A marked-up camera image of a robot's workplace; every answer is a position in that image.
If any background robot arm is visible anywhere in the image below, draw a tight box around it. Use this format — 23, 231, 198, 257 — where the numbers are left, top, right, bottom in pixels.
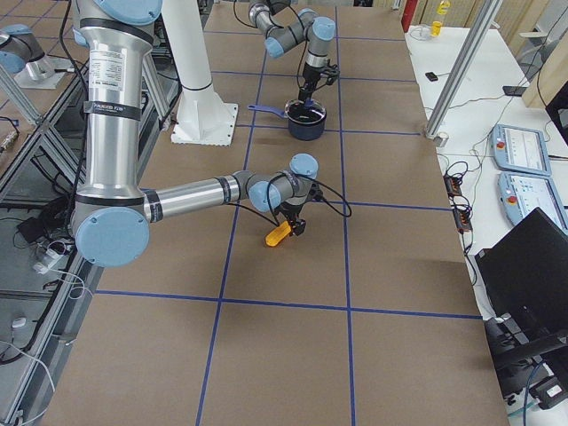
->
1, 24, 45, 75

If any far teach pendant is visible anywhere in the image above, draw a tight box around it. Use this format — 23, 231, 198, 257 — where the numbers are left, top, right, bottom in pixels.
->
489, 123, 551, 177

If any glass pot lid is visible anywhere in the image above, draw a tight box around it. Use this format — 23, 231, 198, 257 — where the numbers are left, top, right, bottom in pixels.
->
284, 99, 327, 125

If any yellow corn cob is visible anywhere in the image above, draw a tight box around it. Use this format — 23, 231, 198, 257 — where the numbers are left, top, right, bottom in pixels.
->
264, 222, 292, 248

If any aluminium frame rack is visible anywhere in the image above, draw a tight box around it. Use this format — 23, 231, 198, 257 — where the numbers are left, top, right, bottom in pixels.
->
0, 43, 178, 426

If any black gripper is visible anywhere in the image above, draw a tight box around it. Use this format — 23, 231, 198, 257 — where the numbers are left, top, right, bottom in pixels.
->
298, 62, 340, 110
277, 198, 309, 235

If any small black square device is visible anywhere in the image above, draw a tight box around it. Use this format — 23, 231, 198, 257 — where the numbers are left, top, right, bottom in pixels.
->
425, 72, 438, 82

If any teach pendant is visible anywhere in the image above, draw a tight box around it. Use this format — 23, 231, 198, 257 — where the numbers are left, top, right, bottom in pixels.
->
498, 171, 567, 232
489, 123, 551, 177

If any black power strip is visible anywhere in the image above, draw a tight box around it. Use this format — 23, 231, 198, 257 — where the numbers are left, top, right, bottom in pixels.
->
443, 174, 473, 234

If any black laptop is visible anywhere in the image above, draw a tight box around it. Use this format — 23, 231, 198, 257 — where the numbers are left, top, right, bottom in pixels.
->
475, 208, 567, 329

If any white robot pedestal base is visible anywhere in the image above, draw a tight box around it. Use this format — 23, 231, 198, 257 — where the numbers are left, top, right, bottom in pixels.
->
162, 0, 238, 146

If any black phone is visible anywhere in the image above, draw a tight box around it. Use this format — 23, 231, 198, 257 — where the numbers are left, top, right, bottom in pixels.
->
502, 85, 527, 97

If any yellow bottle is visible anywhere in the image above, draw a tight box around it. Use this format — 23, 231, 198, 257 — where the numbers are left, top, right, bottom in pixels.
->
430, 20, 443, 37

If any near teach pendant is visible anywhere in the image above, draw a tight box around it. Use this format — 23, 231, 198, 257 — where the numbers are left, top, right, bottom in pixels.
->
498, 171, 567, 232

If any dark blue saucepan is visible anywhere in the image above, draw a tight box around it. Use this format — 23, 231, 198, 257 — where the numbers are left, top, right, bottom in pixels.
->
248, 99, 327, 141

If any aluminium frame post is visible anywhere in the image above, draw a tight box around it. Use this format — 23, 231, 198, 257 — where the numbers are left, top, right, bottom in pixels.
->
424, 0, 503, 147

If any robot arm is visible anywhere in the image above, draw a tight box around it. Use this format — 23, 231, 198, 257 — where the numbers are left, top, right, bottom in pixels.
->
72, 1, 319, 267
248, 1, 340, 104

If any black monitor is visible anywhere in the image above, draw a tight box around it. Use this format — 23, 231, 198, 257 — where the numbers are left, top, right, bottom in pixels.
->
546, 83, 568, 143

